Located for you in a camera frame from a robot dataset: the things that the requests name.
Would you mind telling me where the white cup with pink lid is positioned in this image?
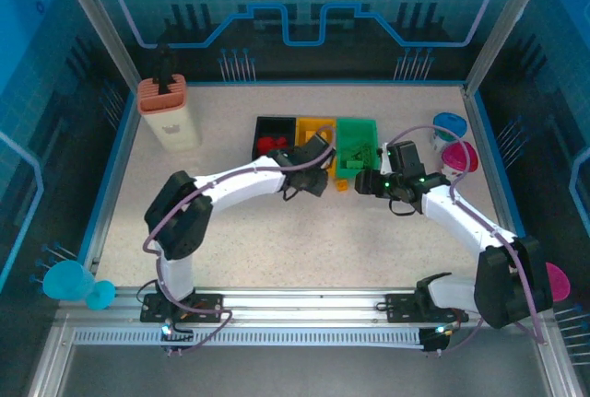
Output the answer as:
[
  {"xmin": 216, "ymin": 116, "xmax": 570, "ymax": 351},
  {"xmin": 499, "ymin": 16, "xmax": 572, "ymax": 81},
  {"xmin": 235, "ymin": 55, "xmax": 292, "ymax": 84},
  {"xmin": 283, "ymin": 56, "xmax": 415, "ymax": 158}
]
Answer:
[{"xmin": 440, "ymin": 141, "xmax": 479, "ymax": 181}]

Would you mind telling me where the magenta goblet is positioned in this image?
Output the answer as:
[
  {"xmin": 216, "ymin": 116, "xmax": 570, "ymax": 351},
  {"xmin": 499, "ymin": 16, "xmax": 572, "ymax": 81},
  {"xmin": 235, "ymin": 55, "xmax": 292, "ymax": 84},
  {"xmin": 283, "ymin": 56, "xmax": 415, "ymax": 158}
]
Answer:
[{"xmin": 543, "ymin": 262, "xmax": 572, "ymax": 304}]

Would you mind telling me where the aluminium mounting rail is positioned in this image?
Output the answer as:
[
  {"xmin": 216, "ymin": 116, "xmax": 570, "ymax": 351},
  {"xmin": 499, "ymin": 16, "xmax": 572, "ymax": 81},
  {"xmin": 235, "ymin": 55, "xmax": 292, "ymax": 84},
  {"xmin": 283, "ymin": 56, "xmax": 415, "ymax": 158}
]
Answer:
[{"xmin": 57, "ymin": 286, "xmax": 554, "ymax": 329}]

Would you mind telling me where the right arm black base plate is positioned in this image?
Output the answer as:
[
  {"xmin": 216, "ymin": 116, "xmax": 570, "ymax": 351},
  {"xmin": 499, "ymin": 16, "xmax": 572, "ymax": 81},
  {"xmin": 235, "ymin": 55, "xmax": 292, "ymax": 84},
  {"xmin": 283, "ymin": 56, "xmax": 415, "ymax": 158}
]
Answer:
[{"xmin": 385, "ymin": 293, "xmax": 469, "ymax": 324}]

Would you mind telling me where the white cup with blue lid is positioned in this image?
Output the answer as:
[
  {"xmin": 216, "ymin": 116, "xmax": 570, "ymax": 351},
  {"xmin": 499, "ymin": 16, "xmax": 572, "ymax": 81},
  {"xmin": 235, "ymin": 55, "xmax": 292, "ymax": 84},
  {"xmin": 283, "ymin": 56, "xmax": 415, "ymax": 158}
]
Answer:
[{"xmin": 431, "ymin": 112, "xmax": 468, "ymax": 152}]

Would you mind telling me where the green plastic bin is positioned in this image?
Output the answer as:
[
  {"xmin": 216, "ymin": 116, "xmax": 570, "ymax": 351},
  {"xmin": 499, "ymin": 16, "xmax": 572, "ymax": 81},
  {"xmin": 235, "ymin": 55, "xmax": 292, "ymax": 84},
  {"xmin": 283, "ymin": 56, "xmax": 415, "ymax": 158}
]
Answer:
[{"xmin": 335, "ymin": 118, "xmax": 380, "ymax": 179}]

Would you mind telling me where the slotted cable duct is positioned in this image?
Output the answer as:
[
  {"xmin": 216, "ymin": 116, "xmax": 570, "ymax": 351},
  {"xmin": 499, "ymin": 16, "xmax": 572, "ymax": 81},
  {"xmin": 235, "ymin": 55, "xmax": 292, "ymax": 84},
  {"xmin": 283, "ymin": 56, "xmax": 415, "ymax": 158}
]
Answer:
[{"xmin": 73, "ymin": 328, "xmax": 425, "ymax": 347}]

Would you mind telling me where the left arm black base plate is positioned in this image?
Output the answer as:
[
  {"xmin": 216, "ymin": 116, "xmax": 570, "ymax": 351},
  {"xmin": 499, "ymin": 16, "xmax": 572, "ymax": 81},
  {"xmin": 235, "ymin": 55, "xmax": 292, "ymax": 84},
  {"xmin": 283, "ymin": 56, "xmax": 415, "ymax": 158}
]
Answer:
[{"xmin": 140, "ymin": 293, "xmax": 231, "ymax": 324}]

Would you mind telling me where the beige holder with salmon top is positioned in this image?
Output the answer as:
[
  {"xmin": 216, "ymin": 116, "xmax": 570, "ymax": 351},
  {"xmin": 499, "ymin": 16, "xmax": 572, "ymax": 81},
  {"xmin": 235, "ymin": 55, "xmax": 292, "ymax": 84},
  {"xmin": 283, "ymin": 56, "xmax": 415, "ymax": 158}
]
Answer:
[{"xmin": 136, "ymin": 73, "xmax": 203, "ymax": 154}]

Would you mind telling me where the black controller board with LED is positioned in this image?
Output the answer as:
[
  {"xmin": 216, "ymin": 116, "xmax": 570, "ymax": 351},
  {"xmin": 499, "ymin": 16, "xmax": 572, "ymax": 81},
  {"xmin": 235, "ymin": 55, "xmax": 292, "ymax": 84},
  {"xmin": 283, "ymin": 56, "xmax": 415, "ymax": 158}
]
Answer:
[
  {"xmin": 421, "ymin": 322, "xmax": 455, "ymax": 356},
  {"xmin": 159, "ymin": 321, "xmax": 195, "ymax": 356}
]

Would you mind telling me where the black tool handle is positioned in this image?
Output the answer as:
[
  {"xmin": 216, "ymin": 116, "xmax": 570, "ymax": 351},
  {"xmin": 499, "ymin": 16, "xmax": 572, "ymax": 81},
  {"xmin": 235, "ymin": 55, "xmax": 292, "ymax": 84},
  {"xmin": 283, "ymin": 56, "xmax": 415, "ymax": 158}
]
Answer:
[{"xmin": 154, "ymin": 44, "xmax": 176, "ymax": 96}]

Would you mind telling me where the aluminium frame post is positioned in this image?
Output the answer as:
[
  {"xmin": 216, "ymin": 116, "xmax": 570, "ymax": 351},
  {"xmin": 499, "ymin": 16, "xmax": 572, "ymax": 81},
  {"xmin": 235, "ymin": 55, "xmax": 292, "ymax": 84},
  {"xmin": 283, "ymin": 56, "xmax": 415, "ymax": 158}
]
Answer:
[
  {"xmin": 51, "ymin": 0, "xmax": 143, "ymax": 89},
  {"xmin": 463, "ymin": 0, "xmax": 556, "ymax": 97}
]

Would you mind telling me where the yellow plastic bin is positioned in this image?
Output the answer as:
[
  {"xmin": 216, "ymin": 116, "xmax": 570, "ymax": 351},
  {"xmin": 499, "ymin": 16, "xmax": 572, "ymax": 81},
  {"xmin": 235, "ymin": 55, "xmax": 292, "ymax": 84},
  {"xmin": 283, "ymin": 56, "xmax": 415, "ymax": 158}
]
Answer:
[{"xmin": 294, "ymin": 116, "xmax": 339, "ymax": 172}]

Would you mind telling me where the cyan goblet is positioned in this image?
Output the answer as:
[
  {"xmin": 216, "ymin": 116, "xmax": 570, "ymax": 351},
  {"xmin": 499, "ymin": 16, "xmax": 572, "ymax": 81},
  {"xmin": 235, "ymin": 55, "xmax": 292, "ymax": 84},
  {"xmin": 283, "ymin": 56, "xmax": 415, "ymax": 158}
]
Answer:
[{"xmin": 42, "ymin": 261, "xmax": 116, "ymax": 311}]

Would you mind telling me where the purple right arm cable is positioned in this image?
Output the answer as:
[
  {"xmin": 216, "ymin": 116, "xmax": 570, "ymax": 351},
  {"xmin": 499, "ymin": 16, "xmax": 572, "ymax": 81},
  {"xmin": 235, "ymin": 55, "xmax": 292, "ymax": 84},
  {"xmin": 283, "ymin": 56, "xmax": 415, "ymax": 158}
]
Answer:
[{"xmin": 385, "ymin": 124, "xmax": 545, "ymax": 356}]

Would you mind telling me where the black plastic bin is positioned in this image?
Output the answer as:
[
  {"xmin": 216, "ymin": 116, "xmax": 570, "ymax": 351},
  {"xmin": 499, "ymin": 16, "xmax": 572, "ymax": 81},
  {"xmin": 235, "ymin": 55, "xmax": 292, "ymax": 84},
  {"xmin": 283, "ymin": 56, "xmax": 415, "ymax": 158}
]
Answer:
[{"xmin": 251, "ymin": 115, "xmax": 297, "ymax": 162}]

